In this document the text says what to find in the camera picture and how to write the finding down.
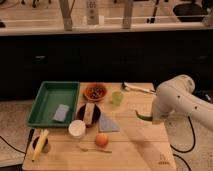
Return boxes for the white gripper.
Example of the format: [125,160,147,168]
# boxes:
[151,99,171,124]

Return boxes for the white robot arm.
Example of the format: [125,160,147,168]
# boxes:
[151,75,213,131]

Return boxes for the green plastic cup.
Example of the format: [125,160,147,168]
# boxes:
[112,91,124,106]

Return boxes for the white cup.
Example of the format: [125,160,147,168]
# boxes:
[68,120,86,138]

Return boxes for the blue triangular cloth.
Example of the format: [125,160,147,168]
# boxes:
[99,113,120,132]

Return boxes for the orange fruit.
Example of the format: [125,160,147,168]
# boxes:
[95,133,108,147]

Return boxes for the orange bowl with beans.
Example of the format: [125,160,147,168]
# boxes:
[83,83,107,102]

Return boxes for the beige block in bowl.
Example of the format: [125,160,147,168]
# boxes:
[84,103,95,124]

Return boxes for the dark brown bowl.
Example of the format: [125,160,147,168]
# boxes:
[77,103,101,127]

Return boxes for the wooden spoon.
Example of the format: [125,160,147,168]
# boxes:
[77,145,112,154]

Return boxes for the blue sponge in tray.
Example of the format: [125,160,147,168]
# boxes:
[53,104,69,122]

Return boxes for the black office chair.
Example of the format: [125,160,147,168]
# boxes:
[173,3,207,22]

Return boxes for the green plastic tray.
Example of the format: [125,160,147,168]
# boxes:
[27,81,80,128]

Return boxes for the small black bowl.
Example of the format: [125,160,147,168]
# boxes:
[32,137,50,153]

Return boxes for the black cable right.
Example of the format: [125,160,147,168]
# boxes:
[169,114,201,171]

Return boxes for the black cable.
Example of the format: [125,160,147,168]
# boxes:
[0,128,35,158]
[169,114,201,171]

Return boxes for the black cable left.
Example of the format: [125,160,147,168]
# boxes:
[0,128,35,158]

